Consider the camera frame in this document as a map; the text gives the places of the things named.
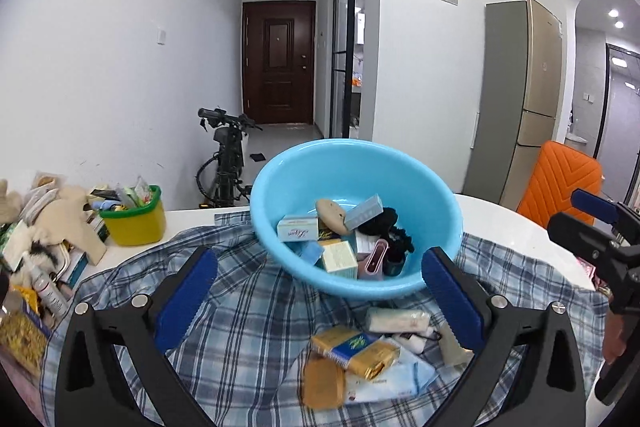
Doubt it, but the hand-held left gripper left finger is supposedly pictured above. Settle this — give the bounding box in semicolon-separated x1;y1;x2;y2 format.
52;246;219;427

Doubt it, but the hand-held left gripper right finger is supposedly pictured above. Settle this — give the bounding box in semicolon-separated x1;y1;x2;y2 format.
421;246;587;427

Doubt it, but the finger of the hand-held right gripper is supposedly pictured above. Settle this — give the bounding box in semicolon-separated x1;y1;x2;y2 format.
571;188;640;238
547;212;617;269

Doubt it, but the pink plastic case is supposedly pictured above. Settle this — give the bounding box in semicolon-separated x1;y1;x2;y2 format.
366;238;391;280

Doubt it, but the black plush spider toy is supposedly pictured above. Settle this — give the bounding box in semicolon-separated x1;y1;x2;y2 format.
357;206;416;278

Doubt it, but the teal white square box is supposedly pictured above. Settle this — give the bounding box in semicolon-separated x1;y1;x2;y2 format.
320;238;359;279

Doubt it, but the light blue box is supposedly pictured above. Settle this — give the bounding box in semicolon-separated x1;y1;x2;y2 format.
344;194;385;232

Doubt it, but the blue plastic basin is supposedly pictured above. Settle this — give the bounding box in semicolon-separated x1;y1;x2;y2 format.
249;138;463;300

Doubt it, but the yellow-green plastic container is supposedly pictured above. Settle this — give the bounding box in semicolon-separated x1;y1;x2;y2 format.
98;185;167;247

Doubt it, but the person's right hand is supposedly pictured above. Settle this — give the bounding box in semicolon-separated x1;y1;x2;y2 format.
602;313;626;364

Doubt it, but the small pink item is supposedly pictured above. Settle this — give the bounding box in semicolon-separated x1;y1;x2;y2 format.
575;256;601;280

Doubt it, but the orange chair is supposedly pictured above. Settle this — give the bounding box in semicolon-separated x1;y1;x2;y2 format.
516;140;603;230

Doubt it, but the beige serrated plastic piece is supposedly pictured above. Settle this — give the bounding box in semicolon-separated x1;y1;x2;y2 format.
439;324;473;368

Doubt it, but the small white round object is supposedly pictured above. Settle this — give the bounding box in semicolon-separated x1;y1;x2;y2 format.
400;332;435;354

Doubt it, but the white cotton pad pack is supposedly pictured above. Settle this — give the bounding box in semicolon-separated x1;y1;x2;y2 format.
365;307;432;334

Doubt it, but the blue plaid cloth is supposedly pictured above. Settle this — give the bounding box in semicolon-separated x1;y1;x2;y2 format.
40;209;608;427

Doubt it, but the white wet wipes pack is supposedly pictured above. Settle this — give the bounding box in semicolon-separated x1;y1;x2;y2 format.
345;347;437;404

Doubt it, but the gold foil packet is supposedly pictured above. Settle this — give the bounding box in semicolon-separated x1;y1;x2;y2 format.
350;339;401;380

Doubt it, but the gold packet with green label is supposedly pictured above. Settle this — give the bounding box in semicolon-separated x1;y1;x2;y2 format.
310;326;382;365

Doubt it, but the grey refrigerator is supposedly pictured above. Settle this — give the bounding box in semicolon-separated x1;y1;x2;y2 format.
462;0;563;210

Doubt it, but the white spray bottle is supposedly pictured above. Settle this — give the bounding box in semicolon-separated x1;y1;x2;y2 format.
30;264;69;319

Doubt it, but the beige plush toy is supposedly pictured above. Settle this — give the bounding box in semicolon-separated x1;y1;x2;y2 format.
34;187;109;266

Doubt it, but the pile of assorted packets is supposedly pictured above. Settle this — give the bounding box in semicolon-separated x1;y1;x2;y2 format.
0;172;111;323

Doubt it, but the black electric scooter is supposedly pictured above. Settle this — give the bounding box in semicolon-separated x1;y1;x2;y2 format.
196;108;263;209

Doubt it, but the clear jar of yellow bits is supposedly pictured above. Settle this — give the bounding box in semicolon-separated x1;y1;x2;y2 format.
0;302;51;378

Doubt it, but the tan plush rabbit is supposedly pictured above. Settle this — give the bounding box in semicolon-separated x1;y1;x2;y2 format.
0;179;24;224

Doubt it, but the dark brown door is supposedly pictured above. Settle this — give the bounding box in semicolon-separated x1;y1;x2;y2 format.
242;0;317;125

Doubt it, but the black-framed glass sliding door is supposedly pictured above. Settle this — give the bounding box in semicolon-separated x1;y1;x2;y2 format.
331;0;367;140

